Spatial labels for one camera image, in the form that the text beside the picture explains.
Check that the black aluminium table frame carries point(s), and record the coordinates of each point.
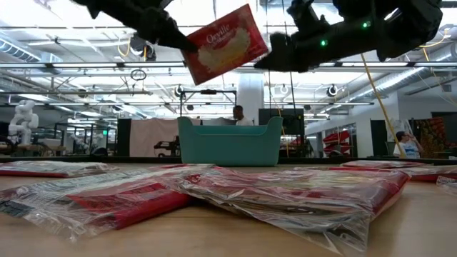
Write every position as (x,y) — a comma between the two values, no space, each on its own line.
(150,160)

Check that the black screen panel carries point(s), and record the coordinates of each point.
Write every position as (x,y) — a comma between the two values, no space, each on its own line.
(292,121)

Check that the black upright panel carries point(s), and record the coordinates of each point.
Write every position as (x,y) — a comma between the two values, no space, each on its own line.
(124,137)

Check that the black door panel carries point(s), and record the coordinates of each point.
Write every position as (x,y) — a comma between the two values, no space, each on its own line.
(379,137)

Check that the person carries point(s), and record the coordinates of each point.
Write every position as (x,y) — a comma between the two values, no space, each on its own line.
(408,148)
(242,119)

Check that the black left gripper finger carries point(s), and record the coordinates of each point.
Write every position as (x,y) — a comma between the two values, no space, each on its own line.
(180,42)

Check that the black background robot arm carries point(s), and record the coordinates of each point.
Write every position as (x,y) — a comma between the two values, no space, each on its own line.
(166,145)

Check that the teal plastic basket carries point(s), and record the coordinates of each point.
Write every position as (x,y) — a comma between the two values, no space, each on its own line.
(228,146)

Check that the beige partition panel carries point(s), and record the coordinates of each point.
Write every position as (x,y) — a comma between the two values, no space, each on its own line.
(146,137)

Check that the black gantry frame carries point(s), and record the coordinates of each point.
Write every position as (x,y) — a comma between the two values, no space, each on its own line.
(209,91)

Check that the red Orville popcorn bag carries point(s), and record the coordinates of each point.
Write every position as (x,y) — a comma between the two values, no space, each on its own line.
(450,185)
(118,203)
(435,175)
(382,164)
(285,200)
(225,46)

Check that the white humanoid robot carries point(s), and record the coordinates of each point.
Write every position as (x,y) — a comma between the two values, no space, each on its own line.
(23,123)

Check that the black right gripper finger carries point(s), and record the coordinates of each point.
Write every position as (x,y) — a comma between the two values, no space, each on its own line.
(285,57)

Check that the patterned fabric hanging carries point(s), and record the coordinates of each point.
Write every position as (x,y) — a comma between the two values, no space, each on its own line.
(430,135)

